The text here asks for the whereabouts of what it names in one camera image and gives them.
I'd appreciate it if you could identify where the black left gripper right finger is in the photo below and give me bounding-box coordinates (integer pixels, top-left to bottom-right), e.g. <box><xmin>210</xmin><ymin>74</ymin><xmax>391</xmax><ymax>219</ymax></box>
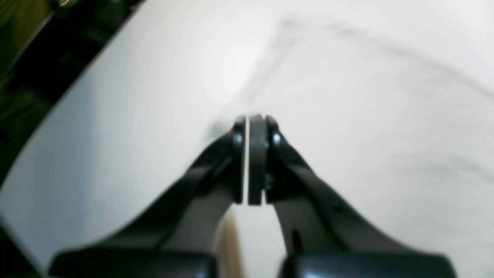
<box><xmin>248</xmin><ymin>115</ymin><xmax>457</xmax><ymax>278</ymax></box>

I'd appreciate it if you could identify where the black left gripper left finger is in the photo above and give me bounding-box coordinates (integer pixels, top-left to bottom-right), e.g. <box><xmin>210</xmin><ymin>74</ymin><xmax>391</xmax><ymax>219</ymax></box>
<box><xmin>48</xmin><ymin>116</ymin><xmax>246</xmax><ymax>278</ymax></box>

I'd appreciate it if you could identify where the beige t-shirt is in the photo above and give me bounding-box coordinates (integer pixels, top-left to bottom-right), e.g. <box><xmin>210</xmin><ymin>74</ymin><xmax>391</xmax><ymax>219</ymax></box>
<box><xmin>207</xmin><ymin>16</ymin><xmax>493</xmax><ymax>278</ymax></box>

